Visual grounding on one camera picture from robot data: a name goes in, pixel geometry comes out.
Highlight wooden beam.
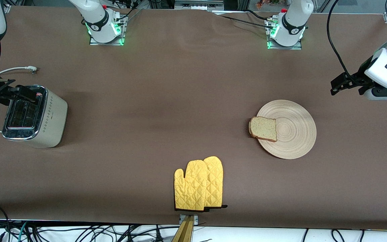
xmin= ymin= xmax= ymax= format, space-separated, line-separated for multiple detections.
xmin=172 ymin=215 xmax=194 ymax=242

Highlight tangled black floor cables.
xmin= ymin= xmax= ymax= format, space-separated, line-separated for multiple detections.
xmin=29 ymin=224 xmax=180 ymax=242

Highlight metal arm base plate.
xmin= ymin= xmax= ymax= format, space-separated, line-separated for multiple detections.
xmin=267 ymin=18 xmax=302 ymax=50
xmin=89 ymin=13 xmax=126 ymax=46

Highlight grey metal frame piece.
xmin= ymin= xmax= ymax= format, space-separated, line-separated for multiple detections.
xmin=174 ymin=0 xmax=225 ymax=10

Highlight small metal beam bracket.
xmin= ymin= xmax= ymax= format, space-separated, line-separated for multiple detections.
xmin=179 ymin=214 xmax=199 ymax=225

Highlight teal cable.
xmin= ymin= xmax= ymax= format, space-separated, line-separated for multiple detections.
xmin=10 ymin=221 xmax=29 ymax=242

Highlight round wooden plate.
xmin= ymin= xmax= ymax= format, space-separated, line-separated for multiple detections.
xmin=257 ymin=100 xmax=317 ymax=160

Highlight brown table cover sheet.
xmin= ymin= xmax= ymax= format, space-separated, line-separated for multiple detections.
xmin=0 ymin=6 xmax=387 ymax=231

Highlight yellow quilted oven mitt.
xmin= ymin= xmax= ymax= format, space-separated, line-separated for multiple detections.
xmin=203 ymin=156 xmax=228 ymax=209
xmin=174 ymin=160 xmax=211 ymax=211

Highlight cream and chrome toaster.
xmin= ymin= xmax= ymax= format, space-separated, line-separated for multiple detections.
xmin=2 ymin=85 xmax=68 ymax=148

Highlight black cable on table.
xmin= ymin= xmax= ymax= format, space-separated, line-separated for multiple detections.
xmin=214 ymin=9 xmax=276 ymax=30

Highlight white toaster power cord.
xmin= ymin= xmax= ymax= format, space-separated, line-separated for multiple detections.
xmin=0 ymin=66 xmax=38 ymax=132

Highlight orange brown background object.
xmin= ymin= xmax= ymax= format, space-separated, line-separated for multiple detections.
xmin=256 ymin=0 xmax=290 ymax=9

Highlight black base connector cables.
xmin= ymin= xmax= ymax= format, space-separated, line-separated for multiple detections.
xmin=111 ymin=0 xmax=143 ymax=24

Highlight slice of brown bread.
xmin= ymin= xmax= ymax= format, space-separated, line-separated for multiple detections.
xmin=249 ymin=116 xmax=277 ymax=142

